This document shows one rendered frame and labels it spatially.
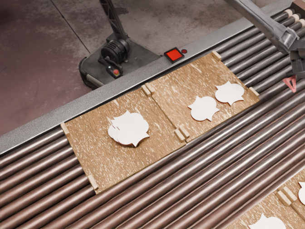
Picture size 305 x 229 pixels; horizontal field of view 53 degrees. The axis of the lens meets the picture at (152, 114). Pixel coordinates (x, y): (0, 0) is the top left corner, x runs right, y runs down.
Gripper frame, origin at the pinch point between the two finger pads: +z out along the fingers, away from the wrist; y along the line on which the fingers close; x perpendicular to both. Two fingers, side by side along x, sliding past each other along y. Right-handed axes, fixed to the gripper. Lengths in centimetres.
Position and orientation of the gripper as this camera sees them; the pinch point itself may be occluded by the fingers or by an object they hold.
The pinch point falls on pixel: (304, 90)
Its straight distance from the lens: 146.2
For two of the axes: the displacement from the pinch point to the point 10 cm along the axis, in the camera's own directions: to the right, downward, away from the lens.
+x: 8.0, -4.0, 4.4
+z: 3.2, 9.1, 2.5
